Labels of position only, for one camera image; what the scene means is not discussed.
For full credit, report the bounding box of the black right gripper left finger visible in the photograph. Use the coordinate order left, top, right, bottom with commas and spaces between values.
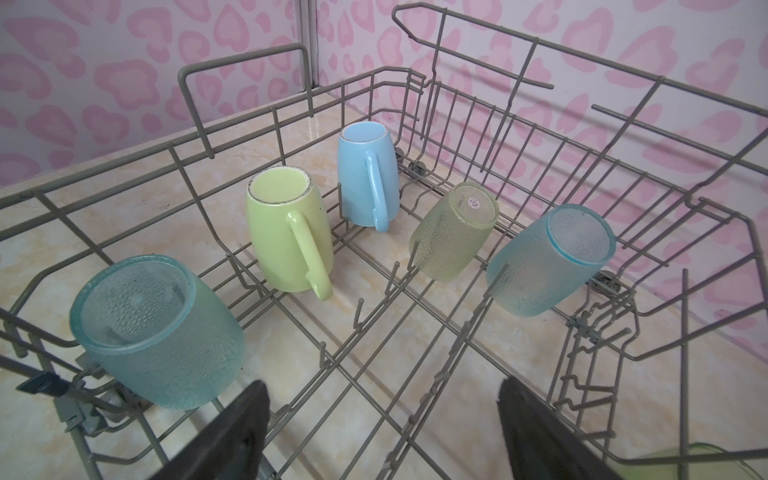
153, 380, 270, 479

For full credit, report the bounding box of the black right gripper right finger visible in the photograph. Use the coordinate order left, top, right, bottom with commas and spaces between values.
497, 376, 619, 479

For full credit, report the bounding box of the teal textured plastic cup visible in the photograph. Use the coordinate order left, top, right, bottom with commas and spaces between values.
69, 255, 246, 410

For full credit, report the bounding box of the teal plastic cup front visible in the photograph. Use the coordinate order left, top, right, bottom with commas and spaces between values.
486, 204, 616, 317

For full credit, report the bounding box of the light green ceramic mug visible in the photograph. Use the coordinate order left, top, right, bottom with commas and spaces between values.
246, 166, 334, 301

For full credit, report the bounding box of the pale yellow plastic cup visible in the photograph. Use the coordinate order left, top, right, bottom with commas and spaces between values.
409, 181, 499, 282

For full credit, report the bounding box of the light blue ceramic mug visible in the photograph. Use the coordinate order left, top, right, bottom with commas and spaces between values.
337, 121, 399, 232

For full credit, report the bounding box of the yellow-green plastic cup right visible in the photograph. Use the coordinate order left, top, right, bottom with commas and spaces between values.
607, 442, 762, 480

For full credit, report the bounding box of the grey wire dish rack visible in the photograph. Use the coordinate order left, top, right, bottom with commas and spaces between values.
1, 1, 767, 479

